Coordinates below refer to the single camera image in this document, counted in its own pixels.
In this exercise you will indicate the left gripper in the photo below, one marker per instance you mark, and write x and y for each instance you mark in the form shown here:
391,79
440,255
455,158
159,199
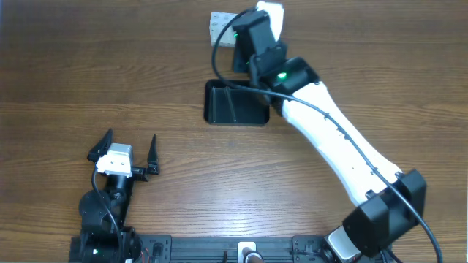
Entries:
140,173

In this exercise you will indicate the black tray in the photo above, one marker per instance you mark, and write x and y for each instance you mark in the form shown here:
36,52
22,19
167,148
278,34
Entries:
248,109

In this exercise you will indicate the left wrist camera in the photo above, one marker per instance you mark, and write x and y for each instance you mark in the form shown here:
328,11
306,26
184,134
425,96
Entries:
115,160

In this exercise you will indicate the mounting rail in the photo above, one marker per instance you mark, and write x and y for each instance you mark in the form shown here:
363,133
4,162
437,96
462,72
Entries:
204,250

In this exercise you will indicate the white test tube rack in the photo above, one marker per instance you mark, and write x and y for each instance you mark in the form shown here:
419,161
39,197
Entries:
221,29

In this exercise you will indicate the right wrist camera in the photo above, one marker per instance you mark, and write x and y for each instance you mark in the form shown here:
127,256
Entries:
274,18

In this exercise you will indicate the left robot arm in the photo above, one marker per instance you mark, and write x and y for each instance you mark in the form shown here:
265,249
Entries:
102,215

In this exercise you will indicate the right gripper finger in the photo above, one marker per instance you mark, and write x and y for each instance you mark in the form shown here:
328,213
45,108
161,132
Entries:
241,63

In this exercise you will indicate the clear test tube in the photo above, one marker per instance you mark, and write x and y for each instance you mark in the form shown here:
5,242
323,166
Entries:
214,106
230,106

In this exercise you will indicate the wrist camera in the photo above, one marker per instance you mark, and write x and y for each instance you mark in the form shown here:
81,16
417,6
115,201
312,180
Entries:
274,18
115,160

